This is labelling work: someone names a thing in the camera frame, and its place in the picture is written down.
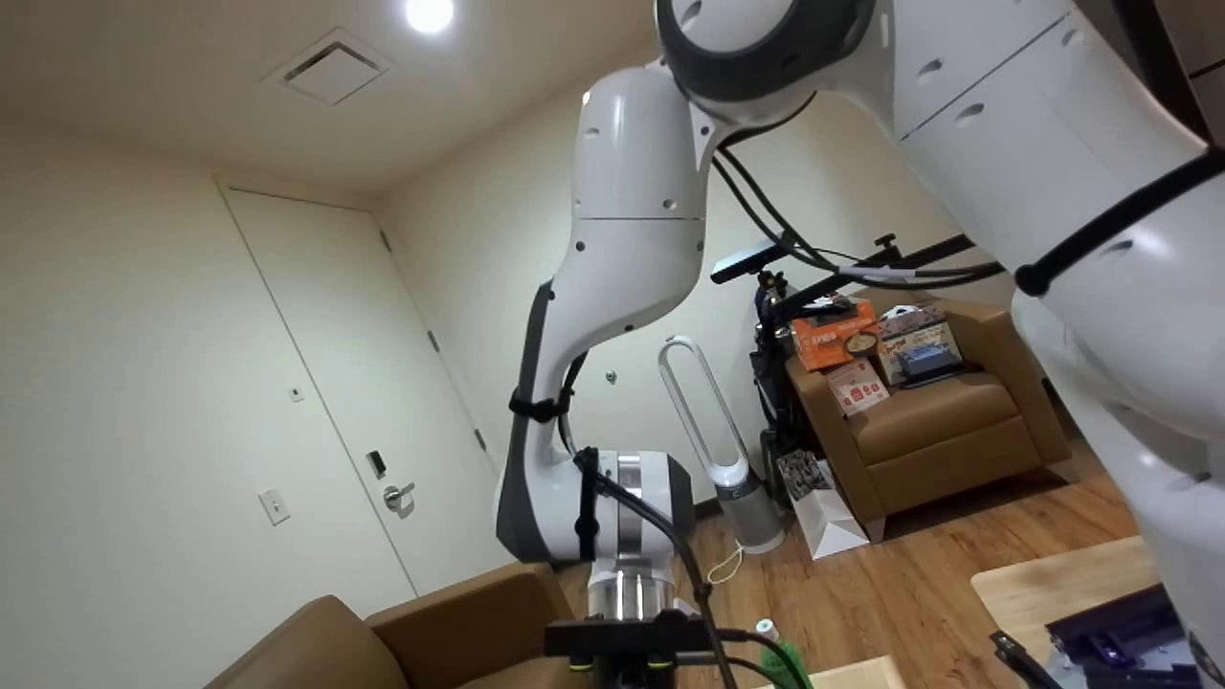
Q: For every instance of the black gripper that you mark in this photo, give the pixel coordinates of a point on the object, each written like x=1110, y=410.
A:
x=635, y=669

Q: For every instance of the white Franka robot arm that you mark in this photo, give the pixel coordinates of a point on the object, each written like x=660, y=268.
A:
x=635, y=191

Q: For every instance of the white paper bag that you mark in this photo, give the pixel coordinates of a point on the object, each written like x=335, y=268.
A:
x=827, y=516

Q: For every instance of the green plastic bottle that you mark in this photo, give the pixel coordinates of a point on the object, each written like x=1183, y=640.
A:
x=786, y=655

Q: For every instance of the white bladeless fan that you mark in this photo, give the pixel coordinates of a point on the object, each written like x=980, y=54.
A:
x=746, y=504

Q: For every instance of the tan leather armchair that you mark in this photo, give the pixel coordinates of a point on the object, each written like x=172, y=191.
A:
x=432, y=631

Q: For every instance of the black equipment stand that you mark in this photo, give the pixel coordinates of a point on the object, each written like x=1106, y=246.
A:
x=769, y=382

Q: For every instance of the black door lock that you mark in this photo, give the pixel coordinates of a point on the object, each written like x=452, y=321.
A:
x=376, y=463

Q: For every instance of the red and white box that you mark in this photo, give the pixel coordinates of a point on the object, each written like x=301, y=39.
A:
x=857, y=389

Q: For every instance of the brown leather sofa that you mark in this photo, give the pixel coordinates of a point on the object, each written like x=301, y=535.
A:
x=942, y=445

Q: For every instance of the black clamp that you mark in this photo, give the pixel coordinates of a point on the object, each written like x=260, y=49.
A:
x=1019, y=660

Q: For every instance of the orange box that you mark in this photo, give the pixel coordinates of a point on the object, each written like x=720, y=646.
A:
x=827, y=338

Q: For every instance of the white room door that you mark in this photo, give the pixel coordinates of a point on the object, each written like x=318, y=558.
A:
x=347, y=382

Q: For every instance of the light wooden side table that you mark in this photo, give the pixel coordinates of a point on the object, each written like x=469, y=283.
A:
x=1045, y=579

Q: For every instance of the blue grey box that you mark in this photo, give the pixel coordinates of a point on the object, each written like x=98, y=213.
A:
x=924, y=350

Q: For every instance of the dark blue box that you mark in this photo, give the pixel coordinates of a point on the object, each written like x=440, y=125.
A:
x=1122, y=636

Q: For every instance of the white ceiling vent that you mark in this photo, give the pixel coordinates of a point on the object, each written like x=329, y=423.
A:
x=329, y=68

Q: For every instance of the round ceiling light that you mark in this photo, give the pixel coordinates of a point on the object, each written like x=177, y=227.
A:
x=430, y=11

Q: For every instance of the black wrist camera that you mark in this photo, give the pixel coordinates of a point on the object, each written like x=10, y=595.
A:
x=624, y=631

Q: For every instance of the white light switch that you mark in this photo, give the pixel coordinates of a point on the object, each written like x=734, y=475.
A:
x=273, y=506

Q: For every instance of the black stereo camera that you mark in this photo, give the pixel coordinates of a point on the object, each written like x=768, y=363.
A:
x=750, y=256

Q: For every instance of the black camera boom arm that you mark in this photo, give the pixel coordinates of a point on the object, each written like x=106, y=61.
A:
x=892, y=260

